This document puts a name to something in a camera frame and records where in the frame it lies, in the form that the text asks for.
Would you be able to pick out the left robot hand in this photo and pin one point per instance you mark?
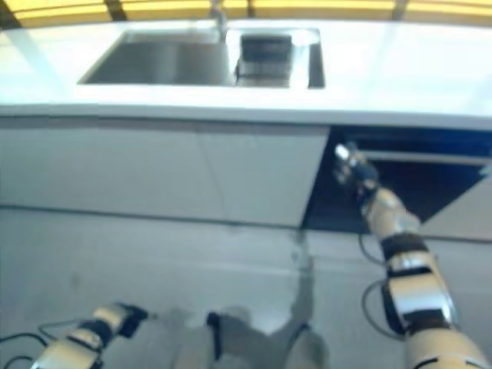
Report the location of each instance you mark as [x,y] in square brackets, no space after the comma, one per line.
[119,313]

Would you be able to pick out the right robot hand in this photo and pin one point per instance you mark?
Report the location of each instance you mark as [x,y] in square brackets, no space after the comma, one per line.
[355,167]

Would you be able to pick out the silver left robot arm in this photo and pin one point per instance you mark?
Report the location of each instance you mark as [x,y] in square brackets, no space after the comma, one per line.
[73,344]

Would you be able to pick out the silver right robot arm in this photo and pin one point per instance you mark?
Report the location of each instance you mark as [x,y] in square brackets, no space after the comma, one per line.
[415,284]

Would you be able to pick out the open built-in dishwasher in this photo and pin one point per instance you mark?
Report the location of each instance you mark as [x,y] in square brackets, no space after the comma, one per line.
[403,180]

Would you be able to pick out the white glossy cabinet door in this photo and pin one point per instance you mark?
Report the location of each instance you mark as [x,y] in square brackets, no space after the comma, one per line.
[107,165]
[265,177]

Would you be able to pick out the black sink drying rack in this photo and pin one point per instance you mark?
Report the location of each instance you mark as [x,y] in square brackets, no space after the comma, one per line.
[263,57]

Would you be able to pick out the stainless steel sink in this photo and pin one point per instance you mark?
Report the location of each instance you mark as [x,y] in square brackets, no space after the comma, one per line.
[184,57]

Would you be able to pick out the chrome kitchen faucet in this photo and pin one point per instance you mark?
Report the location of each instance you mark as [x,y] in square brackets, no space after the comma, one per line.
[217,15]

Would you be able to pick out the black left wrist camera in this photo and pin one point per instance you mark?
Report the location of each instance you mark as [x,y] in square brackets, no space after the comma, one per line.
[132,324]

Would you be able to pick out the dark window frame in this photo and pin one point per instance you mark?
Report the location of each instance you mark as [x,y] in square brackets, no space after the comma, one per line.
[115,9]

